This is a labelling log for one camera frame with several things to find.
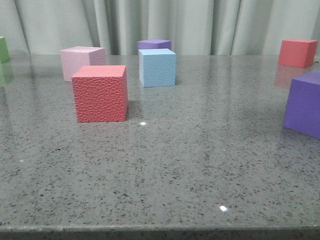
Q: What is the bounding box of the light blue foam cube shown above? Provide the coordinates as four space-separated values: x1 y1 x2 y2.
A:
138 48 176 88

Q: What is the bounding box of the near red foam cube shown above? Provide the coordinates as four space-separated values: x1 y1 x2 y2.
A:
71 65 129 123

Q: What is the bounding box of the red foam cube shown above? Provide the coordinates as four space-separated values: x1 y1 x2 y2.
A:
278 38 318 68
71 65 129 123

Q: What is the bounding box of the far purple foam cube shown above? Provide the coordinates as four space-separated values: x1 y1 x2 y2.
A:
137 39 172 50

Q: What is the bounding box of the purple foam cube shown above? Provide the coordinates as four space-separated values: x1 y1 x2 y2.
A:
137 39 172 50
283 70 320 139

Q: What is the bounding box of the pink foam cube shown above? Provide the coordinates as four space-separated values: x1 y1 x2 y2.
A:
60 46 106 82

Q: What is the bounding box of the grey curtain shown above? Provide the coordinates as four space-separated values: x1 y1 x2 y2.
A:
0 0 320 55

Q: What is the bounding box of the near purple foam cube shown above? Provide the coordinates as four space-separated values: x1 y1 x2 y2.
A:
283 70 320 139

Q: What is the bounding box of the far red foam cube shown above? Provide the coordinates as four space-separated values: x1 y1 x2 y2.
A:
278 38 318 68

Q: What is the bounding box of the green foam cube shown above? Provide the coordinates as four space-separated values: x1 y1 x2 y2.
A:
0 36 10 64

